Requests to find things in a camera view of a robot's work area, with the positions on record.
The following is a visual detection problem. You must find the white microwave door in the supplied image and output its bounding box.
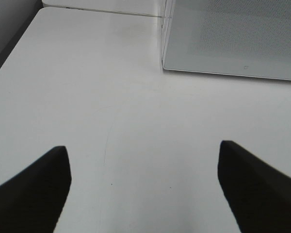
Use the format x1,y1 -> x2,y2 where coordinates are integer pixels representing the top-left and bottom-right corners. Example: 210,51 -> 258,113
162,0 -> 291,80

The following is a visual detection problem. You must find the white adjacent table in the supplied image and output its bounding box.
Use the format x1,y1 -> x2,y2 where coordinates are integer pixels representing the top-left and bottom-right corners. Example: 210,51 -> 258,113
42,0 -> 165,17

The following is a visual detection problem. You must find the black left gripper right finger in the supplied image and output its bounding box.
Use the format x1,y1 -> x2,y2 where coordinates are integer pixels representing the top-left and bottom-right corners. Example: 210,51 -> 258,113
217,141 -> 291,233

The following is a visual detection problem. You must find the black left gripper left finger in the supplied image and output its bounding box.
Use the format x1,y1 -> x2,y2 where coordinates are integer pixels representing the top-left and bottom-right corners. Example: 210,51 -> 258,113
0,146 -> 71,233

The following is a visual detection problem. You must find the white microwave oven body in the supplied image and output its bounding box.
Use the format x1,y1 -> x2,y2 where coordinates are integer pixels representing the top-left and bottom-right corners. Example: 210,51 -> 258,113
160,0 -> 176,71

